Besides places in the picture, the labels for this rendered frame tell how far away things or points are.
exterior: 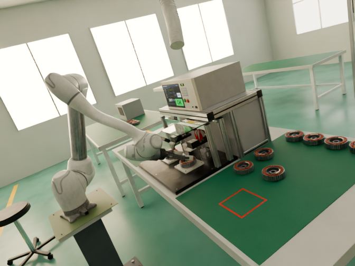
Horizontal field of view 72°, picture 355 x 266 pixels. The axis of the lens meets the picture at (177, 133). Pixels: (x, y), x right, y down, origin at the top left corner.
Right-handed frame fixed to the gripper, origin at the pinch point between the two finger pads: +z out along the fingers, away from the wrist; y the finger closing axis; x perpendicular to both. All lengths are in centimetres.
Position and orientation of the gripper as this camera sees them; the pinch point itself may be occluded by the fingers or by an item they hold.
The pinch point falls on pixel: (186, 155)
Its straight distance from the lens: 160.1
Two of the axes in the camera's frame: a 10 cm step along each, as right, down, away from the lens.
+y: -4.7, -1.3, 8.7
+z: 8.7, 1.1, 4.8
